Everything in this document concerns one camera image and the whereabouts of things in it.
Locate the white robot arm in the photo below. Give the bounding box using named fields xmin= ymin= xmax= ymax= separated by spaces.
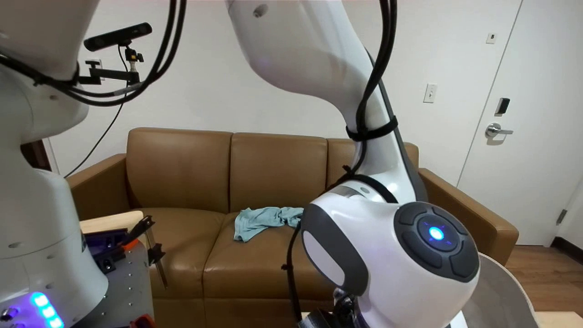
xmin=227 ymin=0 xmax=480 ymax=328

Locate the white light switch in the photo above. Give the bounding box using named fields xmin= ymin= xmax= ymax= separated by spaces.
xmin=423 ymin=84 xmax=438 ymax=104

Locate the brown leather sofa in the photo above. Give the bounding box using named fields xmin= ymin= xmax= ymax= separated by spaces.
xmin=70 ymin=128 xmax=520 ymax=328

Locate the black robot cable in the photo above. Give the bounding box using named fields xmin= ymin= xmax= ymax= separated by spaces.
xmin=281 ymin=0 xmax=400 ymax=324

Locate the black camera on mount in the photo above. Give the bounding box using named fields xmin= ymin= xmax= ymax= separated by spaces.
xmin=85 ymin=22 xmax=154 ymax=51

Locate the light blue cloth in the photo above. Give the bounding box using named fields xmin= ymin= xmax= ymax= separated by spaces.
xmin=234 ymin=206 xmax=303 ymax=242

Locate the white door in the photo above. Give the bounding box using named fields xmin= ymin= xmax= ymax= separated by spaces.
xmin=460 ymin=0 xmax=583 ymax=246

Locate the grey perforated robot cart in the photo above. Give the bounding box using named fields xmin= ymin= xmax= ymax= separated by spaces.
xmin=79 ymin=210 xmax=170 ymax=328

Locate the white laundry bag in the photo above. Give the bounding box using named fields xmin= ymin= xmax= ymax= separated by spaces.
xmin=462 ymin=253 xmax=540 ymax=328

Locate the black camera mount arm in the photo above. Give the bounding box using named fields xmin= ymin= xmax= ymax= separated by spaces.
xmin=79 ymin=46 xmax=145 ymax=86

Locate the silver door handle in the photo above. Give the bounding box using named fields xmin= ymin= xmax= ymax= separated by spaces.
xmin=485 ymin=124 xmax=513 ymax=146

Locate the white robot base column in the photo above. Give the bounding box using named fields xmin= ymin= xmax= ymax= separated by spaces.
xmin=0 ymin=0 xmax=108 ymax=326

